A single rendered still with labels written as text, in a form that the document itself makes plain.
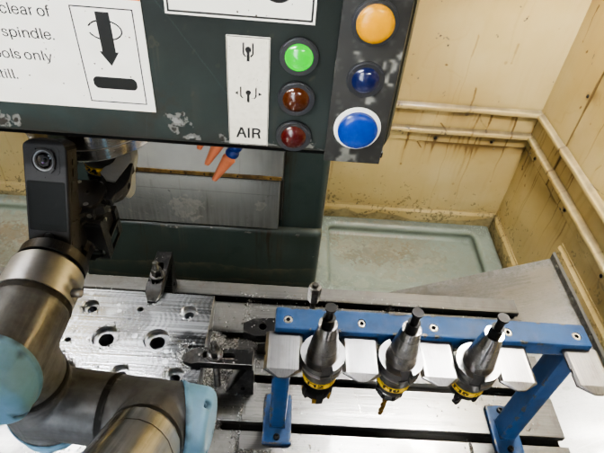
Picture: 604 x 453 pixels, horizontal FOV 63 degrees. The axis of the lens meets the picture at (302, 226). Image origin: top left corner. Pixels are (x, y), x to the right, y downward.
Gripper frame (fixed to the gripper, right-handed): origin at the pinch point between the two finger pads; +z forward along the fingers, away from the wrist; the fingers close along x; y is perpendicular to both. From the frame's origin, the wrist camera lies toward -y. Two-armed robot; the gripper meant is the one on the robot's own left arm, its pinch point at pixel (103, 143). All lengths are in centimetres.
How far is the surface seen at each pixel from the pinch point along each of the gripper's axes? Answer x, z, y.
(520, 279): 91, 36, 63
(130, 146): 5.9, -6.2, -4.5
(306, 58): 25.2, -21.7, -24.3
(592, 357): 71, -14, 22
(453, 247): 86, 70, 87
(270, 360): 23.6, -17.9, 21.8
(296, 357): 27.2, -17.1, 21.8
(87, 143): 2.1, -8.7, -6.3
